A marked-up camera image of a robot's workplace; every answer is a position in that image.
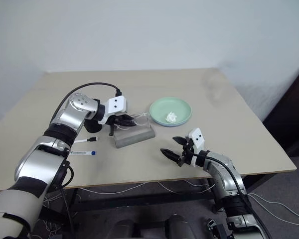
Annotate light blue plate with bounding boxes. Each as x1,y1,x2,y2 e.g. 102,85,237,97
151,116,190,128

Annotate green plate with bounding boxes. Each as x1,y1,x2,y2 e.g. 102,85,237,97
149,97,193,125

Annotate black table frame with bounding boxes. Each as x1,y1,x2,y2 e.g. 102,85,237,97
38,173,274,220

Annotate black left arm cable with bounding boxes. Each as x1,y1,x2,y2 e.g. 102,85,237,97
50,82,123,125

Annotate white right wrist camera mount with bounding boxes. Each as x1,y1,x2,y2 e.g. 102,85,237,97
186,127,206,167

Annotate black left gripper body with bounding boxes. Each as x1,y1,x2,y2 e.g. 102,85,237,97
106,112,127,136

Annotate black box with buckle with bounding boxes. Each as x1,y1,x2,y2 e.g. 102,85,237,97
205,218,234,239

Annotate dark rounded shape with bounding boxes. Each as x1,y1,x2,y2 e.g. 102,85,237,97
164,214,195,239

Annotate crumpled white paper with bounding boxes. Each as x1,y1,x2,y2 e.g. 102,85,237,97
165,112,178,123

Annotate white marker black cap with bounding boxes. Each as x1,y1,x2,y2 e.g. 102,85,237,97
73,136,101,144

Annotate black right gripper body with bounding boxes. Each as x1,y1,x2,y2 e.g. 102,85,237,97
178,139,197,168

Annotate black cabinet orange label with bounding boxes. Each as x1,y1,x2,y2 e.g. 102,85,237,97
262,65,299,159

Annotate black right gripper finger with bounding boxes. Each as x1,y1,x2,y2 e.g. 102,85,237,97
160,148,183,165
172,135,190,148

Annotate clear frame glasses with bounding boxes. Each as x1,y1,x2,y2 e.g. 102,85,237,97
126,112,150,130

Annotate white floor cable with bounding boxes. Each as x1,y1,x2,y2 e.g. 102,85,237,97
77,179,216,195
248,192,299,226

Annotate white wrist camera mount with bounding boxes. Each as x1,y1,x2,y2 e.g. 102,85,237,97
99,96,129,125
186,127,206,167

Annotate white marker blue cap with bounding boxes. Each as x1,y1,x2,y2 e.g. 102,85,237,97
69,149,97,157

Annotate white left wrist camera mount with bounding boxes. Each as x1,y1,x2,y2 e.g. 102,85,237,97
99,96,129,125

